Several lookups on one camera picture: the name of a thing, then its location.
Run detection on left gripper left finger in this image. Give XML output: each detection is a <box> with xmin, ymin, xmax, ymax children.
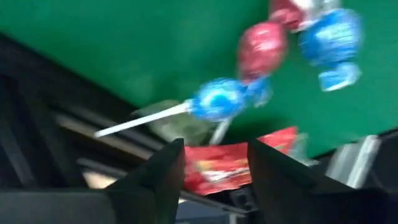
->
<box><xmin>0</xmin><ymin>138</ymin><xmax>187</xmax><ymax>224</ymax></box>

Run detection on blue lollipop white stick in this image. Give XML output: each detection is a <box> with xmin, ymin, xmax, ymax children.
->
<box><xmin>297</xmin><ymin>7</ymin><xmax>364</xmax><ymax>93</ymax></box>
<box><xmin>94</xmin><ymin>77</ymin><xmax>249</xmax><ymax>138</ymax></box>

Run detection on red candy pack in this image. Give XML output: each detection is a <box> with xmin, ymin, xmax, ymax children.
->
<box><xmin>183</xmin><ymin>126</ymin><xmax>300</xmax><ymax>197</ymax></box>
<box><xmin>268</xmin><ymin>0</ymin><xmax>341</xmax><ymax>32</ymax></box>

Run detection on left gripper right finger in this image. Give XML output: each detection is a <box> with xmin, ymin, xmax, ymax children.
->
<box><xmin>247</xmin><ymin>139</ymin><xmax>398</xmax><ymax>224</ymax></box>

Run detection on red lollipop white stick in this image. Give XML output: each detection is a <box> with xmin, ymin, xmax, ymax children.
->
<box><xmin>210</xmin><ymin>20</ymin><xmax>289</xmax><ymax>146</ymax></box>

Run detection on green table mat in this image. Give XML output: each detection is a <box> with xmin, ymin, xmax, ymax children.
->
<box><xmin>0</xmin><ymin>0</ymin><xmax>398</xmax><ymax>159</ymax></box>

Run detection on silver metal bracket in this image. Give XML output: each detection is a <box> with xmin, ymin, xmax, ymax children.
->
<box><xmin>325</xmin><ymin>134</ymin><xmax>382</xmax><ymax>190</ymax></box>

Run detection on clear wrapped candy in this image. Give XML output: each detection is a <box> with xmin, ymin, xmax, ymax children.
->
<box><xmin>132</xmin><ymin>98</ymin><xmax>217</xmax><ymax>146</ymax></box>
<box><xmin>287</xmin><ymin>132</ymin><xmax>320</xmax><ymax>167</ymax></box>

